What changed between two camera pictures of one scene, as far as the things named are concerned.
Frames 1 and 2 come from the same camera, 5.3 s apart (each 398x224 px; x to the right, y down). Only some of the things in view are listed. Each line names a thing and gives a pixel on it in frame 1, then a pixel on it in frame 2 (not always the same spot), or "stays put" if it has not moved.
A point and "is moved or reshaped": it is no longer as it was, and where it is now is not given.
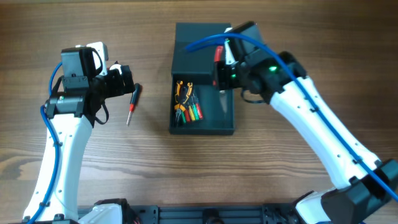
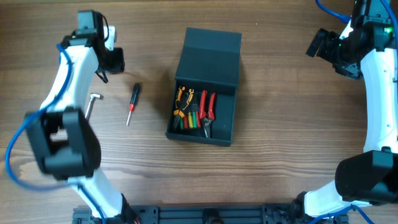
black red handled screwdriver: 133,101 stays put
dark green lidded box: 196,65 is moved or reshaped
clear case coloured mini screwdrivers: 193,112 is moved or reshaped
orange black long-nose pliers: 180,99 is moved or reshaped
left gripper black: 123,82 to 115,61
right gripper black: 222,75 to 315,43
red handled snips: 218,56 to 206,118
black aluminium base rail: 267,213 stays put
